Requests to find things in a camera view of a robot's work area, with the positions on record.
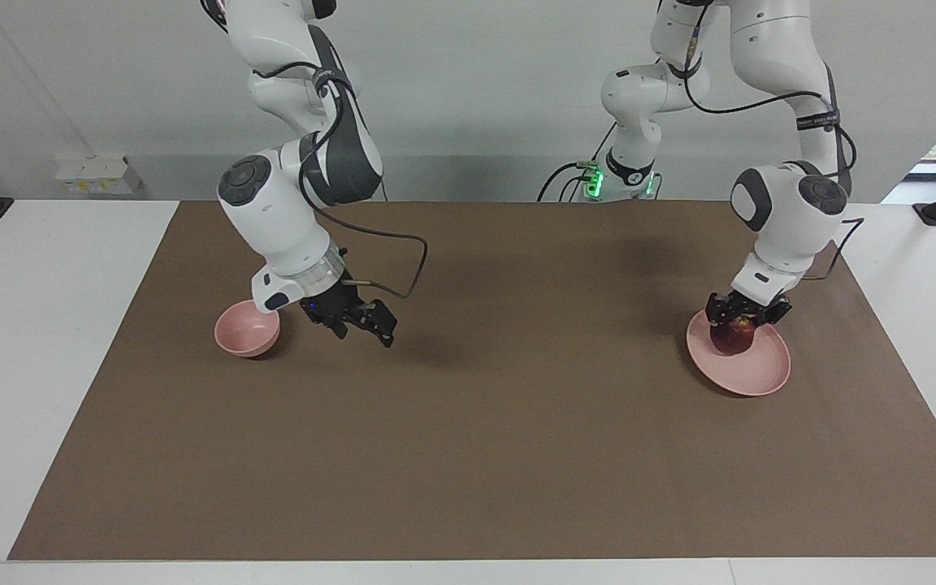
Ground dark red apple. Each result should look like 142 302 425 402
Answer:
710 315 757 357

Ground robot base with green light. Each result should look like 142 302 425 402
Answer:
582 161 663 202

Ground pink plate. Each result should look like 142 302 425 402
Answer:
686 310 792 397

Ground pink bowl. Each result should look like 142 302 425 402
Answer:
214 299 282 358

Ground brown table mat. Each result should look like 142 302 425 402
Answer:
9 199 936 561

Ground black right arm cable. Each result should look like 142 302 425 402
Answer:
253 61 430 300

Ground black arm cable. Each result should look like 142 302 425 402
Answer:
683 32 865 282
253 61 430 300

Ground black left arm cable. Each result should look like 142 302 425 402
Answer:
683 32 865 282

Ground black base cables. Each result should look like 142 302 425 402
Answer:
537 122 617 202

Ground white wall boxes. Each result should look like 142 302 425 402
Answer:
54 154 145 197

